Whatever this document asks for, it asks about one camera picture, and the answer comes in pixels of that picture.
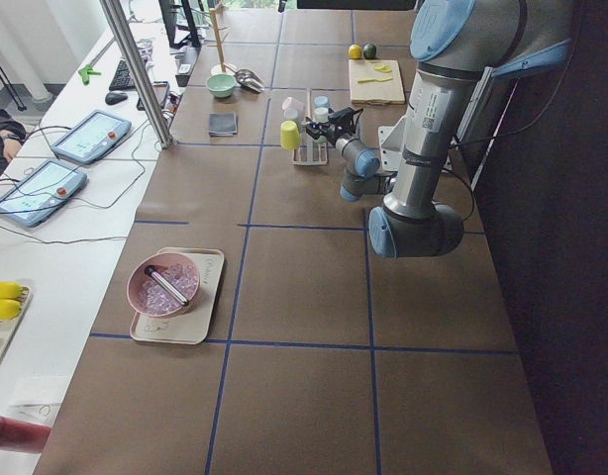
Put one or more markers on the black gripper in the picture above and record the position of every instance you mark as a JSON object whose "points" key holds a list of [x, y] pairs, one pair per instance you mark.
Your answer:
{"points": [[325, 132]]}

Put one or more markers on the pink cup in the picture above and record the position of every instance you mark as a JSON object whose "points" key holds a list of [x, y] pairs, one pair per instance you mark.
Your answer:
{"points": [[291, 103]]}

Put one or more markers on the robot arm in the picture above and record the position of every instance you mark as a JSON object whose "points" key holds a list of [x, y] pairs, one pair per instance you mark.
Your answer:
{"points": [[452, 43]]}

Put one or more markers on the white cup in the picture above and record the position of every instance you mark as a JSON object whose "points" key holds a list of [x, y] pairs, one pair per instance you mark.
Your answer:
{"points": [[321, 115]]}

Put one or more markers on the light blue cup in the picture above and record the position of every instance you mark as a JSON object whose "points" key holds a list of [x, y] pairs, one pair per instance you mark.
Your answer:
{"points": [[321, 101]]}

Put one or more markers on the yellow cup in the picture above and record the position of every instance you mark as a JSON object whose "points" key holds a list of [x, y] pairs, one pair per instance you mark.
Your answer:
{"points": [[290, 138]]}

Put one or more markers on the wooden cutting board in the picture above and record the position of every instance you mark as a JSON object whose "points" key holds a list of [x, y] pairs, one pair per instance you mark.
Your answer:
{"points": [[391, 92]]}

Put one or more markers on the yellow plastic knife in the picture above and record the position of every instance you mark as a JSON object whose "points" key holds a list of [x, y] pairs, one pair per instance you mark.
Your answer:
{"points": [[367, 80]]}

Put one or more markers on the lemon slice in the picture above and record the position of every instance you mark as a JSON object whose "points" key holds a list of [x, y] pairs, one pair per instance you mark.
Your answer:
{"points": [[380, 67]]}

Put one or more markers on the yellow lemon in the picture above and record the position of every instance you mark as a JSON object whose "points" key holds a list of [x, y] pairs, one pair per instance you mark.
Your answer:
{"points": [[355, 52]]}

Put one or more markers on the green avocado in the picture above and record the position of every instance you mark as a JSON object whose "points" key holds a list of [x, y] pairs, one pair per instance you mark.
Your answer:
{"points": [[369, 51]]}

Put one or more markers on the metal scoop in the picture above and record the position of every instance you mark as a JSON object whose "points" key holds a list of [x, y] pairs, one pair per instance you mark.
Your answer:
{"points": [[249, 80]]}

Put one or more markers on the grey folded cloth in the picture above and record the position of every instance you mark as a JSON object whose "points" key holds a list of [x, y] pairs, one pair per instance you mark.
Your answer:
{"points": [[223, 124]]}

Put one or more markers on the green bowl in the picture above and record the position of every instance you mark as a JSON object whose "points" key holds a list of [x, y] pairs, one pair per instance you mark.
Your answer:
{"points": [[221, 85]]}

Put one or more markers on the wooden mug tree stand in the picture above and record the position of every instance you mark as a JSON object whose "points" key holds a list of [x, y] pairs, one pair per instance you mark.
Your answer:
{"points": [[222, 66]]}

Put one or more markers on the pink bowl with ice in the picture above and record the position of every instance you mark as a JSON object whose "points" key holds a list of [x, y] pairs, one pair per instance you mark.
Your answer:
{"points": [[148, 299]]}

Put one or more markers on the beige serving tray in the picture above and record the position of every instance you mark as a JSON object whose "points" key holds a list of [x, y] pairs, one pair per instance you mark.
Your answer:
{"points": [[190, 327]]}

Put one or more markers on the upper teach pendant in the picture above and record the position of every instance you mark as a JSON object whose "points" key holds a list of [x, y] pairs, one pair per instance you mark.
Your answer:
{"points": [[92, 138]]}

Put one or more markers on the teach pendant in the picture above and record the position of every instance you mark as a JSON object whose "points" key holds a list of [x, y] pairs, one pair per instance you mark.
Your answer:
{"points": [[92, 138], [35, 198]]}

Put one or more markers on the lower teach pendant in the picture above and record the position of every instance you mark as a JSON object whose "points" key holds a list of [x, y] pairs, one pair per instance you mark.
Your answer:
{"points": [[35, 198]]}

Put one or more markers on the white wire cup holder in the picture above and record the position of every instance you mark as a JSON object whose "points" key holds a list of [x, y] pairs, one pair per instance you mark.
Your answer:
{"points": [[309, 153]]}

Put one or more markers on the aluminium frame post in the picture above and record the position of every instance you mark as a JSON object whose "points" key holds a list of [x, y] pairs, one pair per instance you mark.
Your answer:
{"points": [[122, 33]]}

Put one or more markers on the metal ice scoop handle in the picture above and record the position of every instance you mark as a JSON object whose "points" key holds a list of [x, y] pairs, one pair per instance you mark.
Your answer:
{"points": [[165, 283]]}

